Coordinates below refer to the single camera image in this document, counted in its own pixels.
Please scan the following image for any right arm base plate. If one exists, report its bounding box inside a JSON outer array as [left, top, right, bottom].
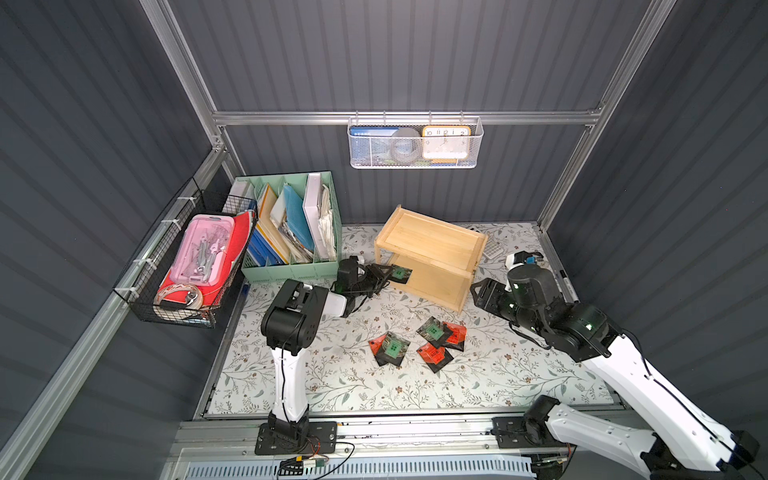
[[490, 416, 567, 449]]

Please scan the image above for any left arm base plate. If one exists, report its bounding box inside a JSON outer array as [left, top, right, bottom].
[[254, 421, 338, 456]]

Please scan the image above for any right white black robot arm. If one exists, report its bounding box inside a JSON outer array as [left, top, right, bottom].
[[470, 264, 760, 479]]

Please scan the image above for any red tea bag bottom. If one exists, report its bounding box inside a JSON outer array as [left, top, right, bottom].
[[417, 343, 453, 373]]

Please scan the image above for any grey tape roll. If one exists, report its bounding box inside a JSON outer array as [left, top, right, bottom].
[[390, 127, 422, 164]]

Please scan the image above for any black wire basket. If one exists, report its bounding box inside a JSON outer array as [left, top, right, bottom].
[[115, 181, 256, 329]]

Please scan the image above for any wooden two-tier shelf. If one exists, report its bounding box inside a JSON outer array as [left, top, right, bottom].
[[374, 206, 488, 313]]

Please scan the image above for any white mesh wall basket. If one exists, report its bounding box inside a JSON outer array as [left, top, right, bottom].
[[347, 114, 485, 170]]

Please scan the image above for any blue box in basket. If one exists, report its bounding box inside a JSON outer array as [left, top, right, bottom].
[[348, 126, 397, 169]]

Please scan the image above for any white calculator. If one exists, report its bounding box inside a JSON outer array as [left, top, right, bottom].
[[483, 239, 504, 260]]

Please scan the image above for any white binder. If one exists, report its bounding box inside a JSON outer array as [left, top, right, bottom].
[[303, 173, 328, 261]]

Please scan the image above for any pink plastic tool case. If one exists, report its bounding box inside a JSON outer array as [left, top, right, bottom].
[[170, 214, 235, 287]]

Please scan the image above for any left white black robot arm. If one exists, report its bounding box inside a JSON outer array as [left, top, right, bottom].
[[261, 256, 394, 427]]

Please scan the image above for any clear tape roll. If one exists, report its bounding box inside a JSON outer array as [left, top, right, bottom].
[[153, 284, 204, 309]]

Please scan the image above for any green tea bag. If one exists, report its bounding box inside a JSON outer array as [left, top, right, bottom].
[[389, 265, 412, 285], [375, 331, 410, 367], [417, 317, 452, 348]]

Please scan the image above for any green file organizer box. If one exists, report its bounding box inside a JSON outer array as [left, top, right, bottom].
[[224, 171, 342, 283]]

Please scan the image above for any red folder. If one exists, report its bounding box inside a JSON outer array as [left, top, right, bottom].
[[153, 210, 253, 318]]

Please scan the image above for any teal folder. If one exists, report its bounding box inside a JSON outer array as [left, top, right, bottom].
[[283, 183, 315, 254]]

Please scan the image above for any red tea bag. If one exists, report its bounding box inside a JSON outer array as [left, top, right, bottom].
[[443, 322, 467, 352], [417, 343, 453, 373], [368, 335, 386, 356]]

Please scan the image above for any red tea bag right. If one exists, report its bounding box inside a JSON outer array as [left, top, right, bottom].
[[443, 322, 467, 352]]

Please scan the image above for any red tea bag left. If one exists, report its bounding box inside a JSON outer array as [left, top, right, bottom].
[[368, 335, 386, 356]]

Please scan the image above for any yellow white clock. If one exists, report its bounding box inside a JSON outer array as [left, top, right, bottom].
[[421, 125, 472, 162]]

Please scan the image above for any black marker pen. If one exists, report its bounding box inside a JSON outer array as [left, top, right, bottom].
[[559, 269, 580, 303]]

